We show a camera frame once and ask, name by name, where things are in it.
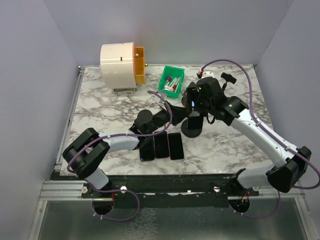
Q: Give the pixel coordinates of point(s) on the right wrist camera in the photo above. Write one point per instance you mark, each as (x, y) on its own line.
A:
(205, 73)

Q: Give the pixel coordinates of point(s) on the green plastic bin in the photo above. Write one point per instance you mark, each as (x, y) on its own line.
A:
(171, 72)

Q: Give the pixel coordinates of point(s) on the black phone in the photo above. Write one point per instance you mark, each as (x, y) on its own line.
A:
(147, 152)

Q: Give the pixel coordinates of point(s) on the purple edged phone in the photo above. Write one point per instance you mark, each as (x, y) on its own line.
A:
(161, 145)

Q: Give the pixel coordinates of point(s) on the brown base phone stand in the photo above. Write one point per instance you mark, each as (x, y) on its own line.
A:
(184, 99)

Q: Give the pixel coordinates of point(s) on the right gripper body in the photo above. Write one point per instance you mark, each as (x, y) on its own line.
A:
(204, 105)

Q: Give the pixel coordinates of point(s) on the black front mounting rail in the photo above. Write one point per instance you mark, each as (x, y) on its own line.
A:
(171, 191)

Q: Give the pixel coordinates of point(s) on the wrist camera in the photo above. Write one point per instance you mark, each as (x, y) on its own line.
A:
(160, 97)
(205, 73)

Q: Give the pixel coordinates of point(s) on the black phone stand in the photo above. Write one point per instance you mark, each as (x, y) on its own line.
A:
(190, 133)
(228, 79)

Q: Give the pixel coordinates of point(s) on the orange drawer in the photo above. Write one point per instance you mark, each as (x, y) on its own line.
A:
(139, 65)

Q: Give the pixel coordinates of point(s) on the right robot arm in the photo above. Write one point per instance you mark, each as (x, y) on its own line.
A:
(289, 162)

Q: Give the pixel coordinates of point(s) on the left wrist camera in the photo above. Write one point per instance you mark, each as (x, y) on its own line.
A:
(160, 97)

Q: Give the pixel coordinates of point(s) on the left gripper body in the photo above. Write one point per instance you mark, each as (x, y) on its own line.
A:
(161, 118)

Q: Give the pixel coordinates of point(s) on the markers in green bin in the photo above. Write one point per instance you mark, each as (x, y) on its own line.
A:
(172, 84)

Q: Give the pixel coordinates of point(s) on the white round drawer cabinet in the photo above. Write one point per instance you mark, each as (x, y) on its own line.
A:
(117, 65)

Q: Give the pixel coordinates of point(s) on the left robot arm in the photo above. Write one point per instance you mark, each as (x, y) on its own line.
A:
(85, 154)

